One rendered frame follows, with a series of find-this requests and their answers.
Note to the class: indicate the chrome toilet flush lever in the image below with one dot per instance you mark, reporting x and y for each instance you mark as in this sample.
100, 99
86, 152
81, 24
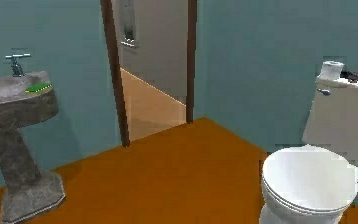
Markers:
323, 91

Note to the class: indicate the white toilet paper roll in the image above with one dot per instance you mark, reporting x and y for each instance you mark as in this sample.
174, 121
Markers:
331, 70

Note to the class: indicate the small dark object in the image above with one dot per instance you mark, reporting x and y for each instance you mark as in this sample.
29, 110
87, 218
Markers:
351, 76

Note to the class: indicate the dark brown door frame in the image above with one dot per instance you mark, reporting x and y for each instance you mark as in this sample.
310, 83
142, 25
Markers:
115, 73

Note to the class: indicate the grey stone pedestal sink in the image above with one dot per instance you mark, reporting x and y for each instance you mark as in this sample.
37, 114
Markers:
18, 110

